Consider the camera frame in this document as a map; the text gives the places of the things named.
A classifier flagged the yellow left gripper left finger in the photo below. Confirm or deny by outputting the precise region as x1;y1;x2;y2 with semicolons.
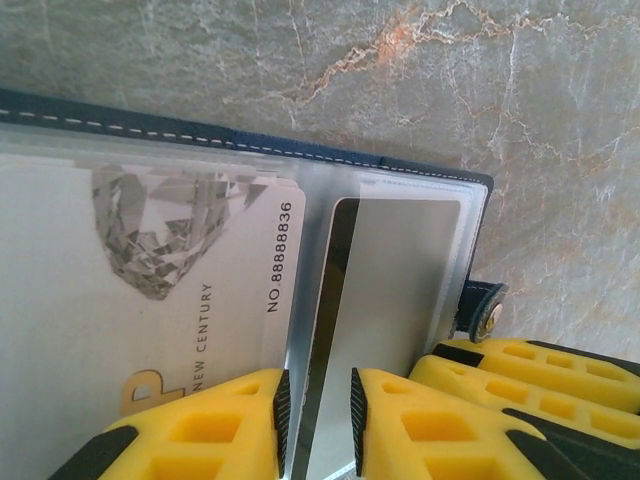
49;367;292;480

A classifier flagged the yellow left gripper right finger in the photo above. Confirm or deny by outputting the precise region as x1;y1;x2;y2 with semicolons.
349;367;559;480

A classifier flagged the silver diamond VIP card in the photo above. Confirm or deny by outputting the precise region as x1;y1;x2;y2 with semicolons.
0;152;308;480

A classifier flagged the plain silver card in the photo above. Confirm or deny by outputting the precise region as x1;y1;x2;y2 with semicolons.
287;196;464;480

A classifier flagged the navy blue card holder wallet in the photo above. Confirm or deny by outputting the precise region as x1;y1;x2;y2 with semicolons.
0;87;509;480

